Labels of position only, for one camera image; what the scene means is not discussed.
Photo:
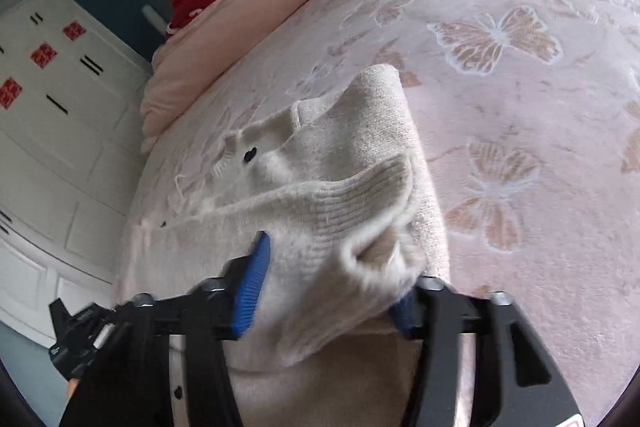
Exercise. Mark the cream knitted sweater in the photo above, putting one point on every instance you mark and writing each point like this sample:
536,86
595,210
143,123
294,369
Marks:
340,187

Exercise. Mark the white tube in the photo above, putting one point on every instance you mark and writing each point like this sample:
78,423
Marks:
154,19

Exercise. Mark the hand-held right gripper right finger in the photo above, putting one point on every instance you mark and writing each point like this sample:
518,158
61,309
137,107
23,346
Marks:
401,316

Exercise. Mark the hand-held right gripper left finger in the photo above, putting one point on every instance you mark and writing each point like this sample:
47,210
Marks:
252,287

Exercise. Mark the pink butterfly blanket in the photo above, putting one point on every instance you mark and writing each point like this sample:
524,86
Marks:
500,107

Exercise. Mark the red paper square decoration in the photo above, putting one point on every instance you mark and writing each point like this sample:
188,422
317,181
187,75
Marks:
74,30
44,55
9,93

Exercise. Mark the white wardrobe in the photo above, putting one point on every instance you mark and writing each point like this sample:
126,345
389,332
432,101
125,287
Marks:
50,167

